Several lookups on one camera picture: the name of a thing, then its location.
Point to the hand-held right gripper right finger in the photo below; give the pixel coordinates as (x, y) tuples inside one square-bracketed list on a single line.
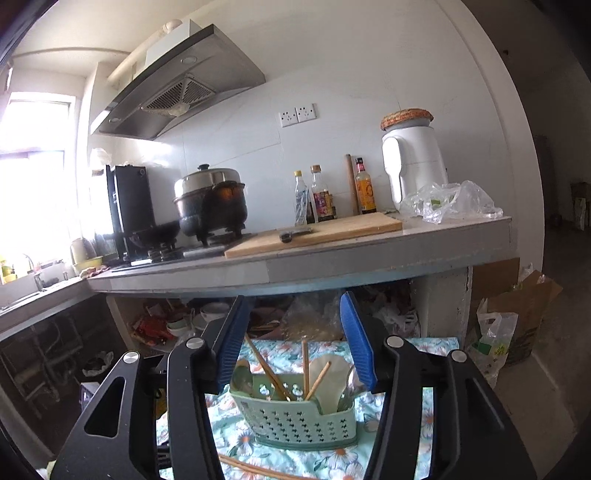
[(358, 346)]

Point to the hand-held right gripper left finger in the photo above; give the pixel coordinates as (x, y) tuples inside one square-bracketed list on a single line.
[(231, 346)]

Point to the metal spoon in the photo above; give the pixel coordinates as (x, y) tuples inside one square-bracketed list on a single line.
[(242, 381), (353, 383)]

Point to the single wooden chopstick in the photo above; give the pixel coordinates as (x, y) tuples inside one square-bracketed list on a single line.
[(265, 364), (319, 378), (305, 369)]

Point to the beige plastic ladle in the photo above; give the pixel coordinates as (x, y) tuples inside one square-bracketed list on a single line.
[(328, 383)]

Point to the green perforated utensil holder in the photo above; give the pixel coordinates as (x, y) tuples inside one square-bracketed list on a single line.
[(295, 424)]

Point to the white bowl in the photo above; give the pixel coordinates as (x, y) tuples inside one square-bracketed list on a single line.
[(214, 311)]

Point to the crumpled white plastic bag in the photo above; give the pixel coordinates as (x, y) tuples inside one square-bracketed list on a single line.
[(397, 321)]

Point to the grey kitchen counter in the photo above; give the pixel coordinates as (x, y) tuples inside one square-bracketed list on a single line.
[(346, 267)]

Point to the red packet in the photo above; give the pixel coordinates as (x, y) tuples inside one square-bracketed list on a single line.
[(150, 330)]

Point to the floral blue blanket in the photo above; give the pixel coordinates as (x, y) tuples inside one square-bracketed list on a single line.
[(233, 429)]

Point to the gas stove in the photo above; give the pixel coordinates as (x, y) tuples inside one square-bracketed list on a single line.
[(198, 251)]

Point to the wooden cutting board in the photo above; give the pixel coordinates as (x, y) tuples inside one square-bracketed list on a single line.
[(346, 228)]

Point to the black cooking pot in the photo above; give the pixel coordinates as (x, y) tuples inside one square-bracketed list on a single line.
[(212, 212)]

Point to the black wok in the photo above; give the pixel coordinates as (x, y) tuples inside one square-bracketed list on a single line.
[(152, 233)]

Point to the white plastic shopping bag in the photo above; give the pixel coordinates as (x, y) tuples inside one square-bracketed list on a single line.
[(496, 341)]

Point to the dark sauce bottle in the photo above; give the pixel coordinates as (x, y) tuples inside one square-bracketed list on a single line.
[(322, 198)]

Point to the clear bottle yellow cap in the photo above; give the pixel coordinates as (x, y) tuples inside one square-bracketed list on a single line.
[(302, 203)]

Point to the orange bottle red cap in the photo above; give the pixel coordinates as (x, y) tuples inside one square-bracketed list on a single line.
[(366, 189)]

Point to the wooden rolling pin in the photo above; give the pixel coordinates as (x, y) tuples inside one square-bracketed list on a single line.
[(352, 184)]

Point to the yellow bowl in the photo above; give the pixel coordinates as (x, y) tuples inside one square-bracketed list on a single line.
[(87, 265)]

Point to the steel pot lid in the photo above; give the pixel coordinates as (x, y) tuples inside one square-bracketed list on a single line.
[(207, 177)]

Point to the clear plastic bag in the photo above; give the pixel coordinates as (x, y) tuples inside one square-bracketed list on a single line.
[(452, 201)]

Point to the black metal panel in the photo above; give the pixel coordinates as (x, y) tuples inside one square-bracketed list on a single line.
[(129, 203)]

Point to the cardboard box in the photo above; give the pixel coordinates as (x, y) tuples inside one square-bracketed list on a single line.
[(531, 314)]

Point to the beige jar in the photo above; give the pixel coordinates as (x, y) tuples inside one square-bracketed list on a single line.
[(82, 249)]

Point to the white air fryer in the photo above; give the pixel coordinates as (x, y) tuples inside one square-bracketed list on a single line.
[(415, 161)]

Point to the metal faucet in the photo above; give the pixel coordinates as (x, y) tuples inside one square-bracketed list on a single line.
[(36, 272)]

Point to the woven round lid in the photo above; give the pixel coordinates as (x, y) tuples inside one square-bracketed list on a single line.
[(406, 117)]

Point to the window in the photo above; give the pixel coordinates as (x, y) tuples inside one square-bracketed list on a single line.
[(32, 184)]

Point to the steel range hood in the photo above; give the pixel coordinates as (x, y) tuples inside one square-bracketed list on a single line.
[(194, 78)]

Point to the white wall socket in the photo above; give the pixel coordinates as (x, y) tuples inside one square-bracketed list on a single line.
[(288, 117), (306, 113)]

